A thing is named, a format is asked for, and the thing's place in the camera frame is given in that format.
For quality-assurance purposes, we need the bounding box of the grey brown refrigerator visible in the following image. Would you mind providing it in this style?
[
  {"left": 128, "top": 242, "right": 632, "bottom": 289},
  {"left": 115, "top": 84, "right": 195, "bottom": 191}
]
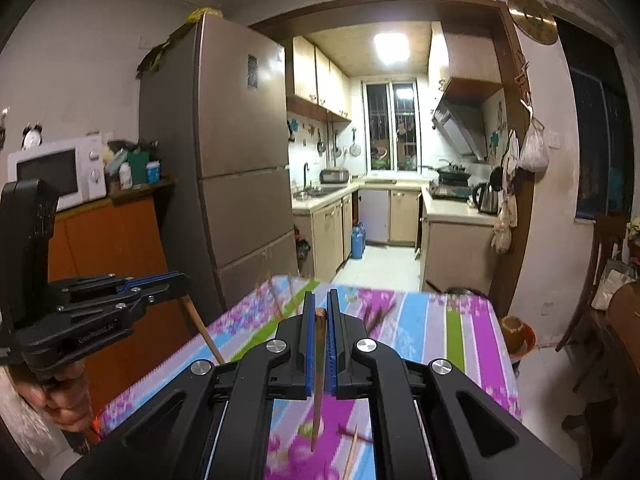
[{"left": 137, "top": 12, "right": 301, "bottom": 321}]

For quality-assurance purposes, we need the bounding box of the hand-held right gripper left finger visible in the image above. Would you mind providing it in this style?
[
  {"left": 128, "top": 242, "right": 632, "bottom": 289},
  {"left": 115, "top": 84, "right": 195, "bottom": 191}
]
[{"left": 62, "top": 290, "right": 318, "bottom": 480}]

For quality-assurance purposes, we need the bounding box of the twin bell alarm clock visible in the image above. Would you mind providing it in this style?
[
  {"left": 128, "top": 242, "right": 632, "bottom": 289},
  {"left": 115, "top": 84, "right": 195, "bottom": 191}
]
[{"left": 21, "top": 122, "right": 43, "bottom": 151}]

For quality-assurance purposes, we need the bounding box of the wooden side table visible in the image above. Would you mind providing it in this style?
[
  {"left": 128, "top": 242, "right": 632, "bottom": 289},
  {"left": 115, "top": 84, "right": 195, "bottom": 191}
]
[{"left": 600, "top": 280, "right": 640, "bottom": 461}]

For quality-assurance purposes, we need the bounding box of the barred kitchen window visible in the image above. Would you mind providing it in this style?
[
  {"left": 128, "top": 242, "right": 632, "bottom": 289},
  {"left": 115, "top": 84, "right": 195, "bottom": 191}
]
[{"left": 362, "top": 79, "right": 420, "bottom": 173}]

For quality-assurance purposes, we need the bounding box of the white hanging plastic bag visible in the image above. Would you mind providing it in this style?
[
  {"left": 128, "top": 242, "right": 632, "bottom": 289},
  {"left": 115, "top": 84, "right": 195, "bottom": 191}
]
[{"left": 519, "top": 120, "right": 550, "bottom": 172}]

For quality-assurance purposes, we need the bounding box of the gold round wall clock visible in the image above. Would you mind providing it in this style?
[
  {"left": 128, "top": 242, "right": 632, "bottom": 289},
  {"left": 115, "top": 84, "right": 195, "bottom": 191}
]
[{"left": 507, "top": 0, "right": 558, "bottom": 45}]

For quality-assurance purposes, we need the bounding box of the person's left hand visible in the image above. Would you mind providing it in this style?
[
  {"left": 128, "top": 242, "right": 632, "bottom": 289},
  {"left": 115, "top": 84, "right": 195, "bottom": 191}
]
[{"left": 29, "top": 359, "right": 98, "bottom": 435}]

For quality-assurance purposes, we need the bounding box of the white hanging cloth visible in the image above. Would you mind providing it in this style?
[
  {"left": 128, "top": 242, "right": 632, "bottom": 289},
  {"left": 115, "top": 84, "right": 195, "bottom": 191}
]
[{"left": 501, "top": 130, "right": 521, "bottom": 186}]

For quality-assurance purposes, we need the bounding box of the brown bamboo chopstick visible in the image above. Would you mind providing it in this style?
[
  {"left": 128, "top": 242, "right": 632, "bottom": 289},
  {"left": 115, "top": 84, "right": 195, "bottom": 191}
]
[
  {"left": 364, "top": 300, "right": 398, "bottom": 333},
  {"left": 179, "top": 294, "right": 226, "bottom": 366},
  {"left": 265, "top": 272, "right": 288, "bottom": 316},
  {"left": 310, "top": 307, "right": 328, "bottom": 453}
]

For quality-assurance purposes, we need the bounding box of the pale lying tube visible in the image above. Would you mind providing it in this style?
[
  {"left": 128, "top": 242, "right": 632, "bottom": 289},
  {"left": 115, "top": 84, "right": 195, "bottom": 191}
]
[{"left": 104, "top": 147, "right": 130, "bottom": 173}]

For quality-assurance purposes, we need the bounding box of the flower wall sticker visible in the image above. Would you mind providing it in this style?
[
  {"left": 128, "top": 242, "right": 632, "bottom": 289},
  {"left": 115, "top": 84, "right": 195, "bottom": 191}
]
[{"left": 487, "top": 102, "right": 507, "bottom": 161}]

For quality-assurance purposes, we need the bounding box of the orange floor basket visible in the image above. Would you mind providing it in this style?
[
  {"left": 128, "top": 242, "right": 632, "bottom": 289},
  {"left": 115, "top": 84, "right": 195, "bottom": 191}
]
[{"left": 500, "top": 315, "right": 537, "bottom": 358}]

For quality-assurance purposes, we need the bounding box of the steel electric kettle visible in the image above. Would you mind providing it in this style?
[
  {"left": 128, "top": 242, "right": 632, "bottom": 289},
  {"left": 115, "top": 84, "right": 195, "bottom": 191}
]
[{"left": 472, "top": 181, "right": 502, "bottom": 213}]

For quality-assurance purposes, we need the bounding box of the orange wooden cabinet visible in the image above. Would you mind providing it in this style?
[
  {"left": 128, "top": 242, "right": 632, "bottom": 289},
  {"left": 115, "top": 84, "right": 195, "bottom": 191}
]
[{"left": 47, "top": 180, "right": 201, "bottom": 411}]

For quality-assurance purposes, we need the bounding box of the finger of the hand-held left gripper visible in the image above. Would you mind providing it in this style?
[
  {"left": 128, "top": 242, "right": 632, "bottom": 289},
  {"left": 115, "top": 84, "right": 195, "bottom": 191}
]
[
  {"left": 47, "top": 271, "right": 187, "bottom": 297},
  {"left": 56, "top": 281, "right": 188, "bottom": 335}
]

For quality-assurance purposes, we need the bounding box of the gas stove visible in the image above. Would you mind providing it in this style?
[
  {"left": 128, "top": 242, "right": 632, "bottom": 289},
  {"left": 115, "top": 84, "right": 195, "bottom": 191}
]
[{"left": 430, "top": 185, "right": 473, "bottom": 200}]

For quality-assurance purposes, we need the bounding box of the beige wall cabinet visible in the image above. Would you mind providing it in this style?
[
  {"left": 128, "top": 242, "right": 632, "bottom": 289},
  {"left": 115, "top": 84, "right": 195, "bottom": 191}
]
[
  {"left": 285, "top": 35, "right": 353, "bottom": 122},
  {"left": 427, "top": 22, "right": 503, "bottom": 107}
]

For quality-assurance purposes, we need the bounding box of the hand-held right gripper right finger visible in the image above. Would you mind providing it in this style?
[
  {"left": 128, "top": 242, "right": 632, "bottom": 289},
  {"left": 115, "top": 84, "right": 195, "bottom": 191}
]
[{"left": 326, "top": 287, "right": 571, "bottom": 480}]

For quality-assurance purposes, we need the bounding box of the yellow green strap bundle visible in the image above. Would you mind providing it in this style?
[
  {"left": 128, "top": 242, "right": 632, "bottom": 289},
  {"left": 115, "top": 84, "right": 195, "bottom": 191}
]
[{"left": 136, "top": 6, "right": 223, "bottom": 75}]

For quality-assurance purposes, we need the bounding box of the steel range hood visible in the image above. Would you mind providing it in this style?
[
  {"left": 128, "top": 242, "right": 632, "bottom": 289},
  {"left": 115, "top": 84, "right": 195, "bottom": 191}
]
[{"left": 431, "top": 97, "right": 488, "bottom": 161}]

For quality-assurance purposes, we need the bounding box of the beige hanging cloth bag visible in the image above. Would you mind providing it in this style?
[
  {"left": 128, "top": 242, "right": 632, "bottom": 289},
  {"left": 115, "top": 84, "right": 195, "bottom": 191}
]
[{"left": 491, "top": 195, "right": 518, "bottom": 256}]

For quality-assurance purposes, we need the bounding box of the ceiling light panel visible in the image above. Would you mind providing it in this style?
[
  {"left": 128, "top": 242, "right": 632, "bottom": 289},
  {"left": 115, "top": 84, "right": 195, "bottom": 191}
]
[{"left": 372, "top": 32, "right": 411, "bottom": 66}]

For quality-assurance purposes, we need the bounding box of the dark curtained window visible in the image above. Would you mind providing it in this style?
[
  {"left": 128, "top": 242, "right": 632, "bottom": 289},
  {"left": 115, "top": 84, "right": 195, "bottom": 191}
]
[{"left": 555, "top": 17, "right": 636, "bottom": 221}]

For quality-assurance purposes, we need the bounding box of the blue gas bottle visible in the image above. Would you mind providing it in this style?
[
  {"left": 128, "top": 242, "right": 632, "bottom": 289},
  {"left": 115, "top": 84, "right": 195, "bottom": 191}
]
[{"left": 350, "top": 220, "right": 367, "bottom": 260}]

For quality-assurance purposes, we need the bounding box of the black wok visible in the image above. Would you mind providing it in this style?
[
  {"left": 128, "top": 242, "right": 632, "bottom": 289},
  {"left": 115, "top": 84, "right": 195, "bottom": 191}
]
[{"left": 435, "top": 159, "right": 473, "bottom": 183}]

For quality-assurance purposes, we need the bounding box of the green box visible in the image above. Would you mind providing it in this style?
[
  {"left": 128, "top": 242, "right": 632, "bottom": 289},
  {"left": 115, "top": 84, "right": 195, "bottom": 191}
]
[{"left": 127, "top": 150, "right": 150, "bottom": 186}]

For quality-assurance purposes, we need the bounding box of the white microwave oven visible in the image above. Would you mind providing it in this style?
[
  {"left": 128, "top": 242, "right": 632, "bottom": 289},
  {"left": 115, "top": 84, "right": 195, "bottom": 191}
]
[{"left": 7, "top": 137, "right": 108, "bottom": 213}]

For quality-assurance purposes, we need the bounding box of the wooden chair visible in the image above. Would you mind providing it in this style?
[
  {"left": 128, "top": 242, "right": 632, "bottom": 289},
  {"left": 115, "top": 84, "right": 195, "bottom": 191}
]
[{"left": 555, "top": 212, "right": 631, "bottom": 391}]

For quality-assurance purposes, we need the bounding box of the floral striped tablecloth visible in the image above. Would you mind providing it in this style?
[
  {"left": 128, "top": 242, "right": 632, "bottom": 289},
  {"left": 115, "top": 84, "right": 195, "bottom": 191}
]
[{"left": 97, "top": 275, "right": 523, "bottom": 480}]

